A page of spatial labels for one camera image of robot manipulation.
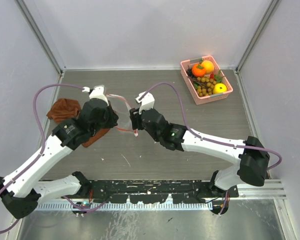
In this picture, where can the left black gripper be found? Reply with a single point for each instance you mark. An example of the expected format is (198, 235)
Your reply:
(113, 118)

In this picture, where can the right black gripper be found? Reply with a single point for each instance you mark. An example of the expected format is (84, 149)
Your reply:
(136, 118)

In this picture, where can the clear orange-zip bag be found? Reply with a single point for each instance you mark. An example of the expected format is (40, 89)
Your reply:
(122, 108)

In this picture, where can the orange persimmon toy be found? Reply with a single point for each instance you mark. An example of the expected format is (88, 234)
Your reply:
(198, 70)

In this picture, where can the orange peach toy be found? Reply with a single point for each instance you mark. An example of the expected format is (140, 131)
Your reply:
(208, 66)

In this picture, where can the yellow lemon toy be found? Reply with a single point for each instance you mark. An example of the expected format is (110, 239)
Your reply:
(219, 88)

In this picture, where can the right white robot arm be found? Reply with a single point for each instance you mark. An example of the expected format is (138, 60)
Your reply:
(248, 158)

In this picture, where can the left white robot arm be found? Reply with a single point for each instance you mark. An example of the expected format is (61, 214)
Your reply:
(22, 191)

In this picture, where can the brown cloth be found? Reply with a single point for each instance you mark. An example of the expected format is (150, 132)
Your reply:
(65, 108)

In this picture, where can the dark grape bunch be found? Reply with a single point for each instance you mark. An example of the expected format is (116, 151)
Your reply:
(189, 73)

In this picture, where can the brown longan bunch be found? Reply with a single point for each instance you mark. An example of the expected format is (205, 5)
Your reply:
(204, 86)

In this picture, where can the pink plastic basket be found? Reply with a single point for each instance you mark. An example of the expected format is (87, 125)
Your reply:
(185, 64)

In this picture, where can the red cherry with leaves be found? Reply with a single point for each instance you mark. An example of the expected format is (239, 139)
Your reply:
(217, 77)

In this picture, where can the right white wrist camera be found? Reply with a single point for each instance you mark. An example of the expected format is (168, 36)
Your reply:
(146, 101)

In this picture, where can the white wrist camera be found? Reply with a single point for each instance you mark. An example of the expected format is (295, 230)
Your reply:
(146, 101)
(97, 92)

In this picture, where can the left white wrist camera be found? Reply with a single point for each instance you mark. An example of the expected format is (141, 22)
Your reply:
(97, 92)

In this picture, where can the slotted cable duct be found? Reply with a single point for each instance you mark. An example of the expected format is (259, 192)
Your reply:
(166, 206)

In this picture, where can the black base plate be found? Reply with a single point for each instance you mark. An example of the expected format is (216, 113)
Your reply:
(149, 191)

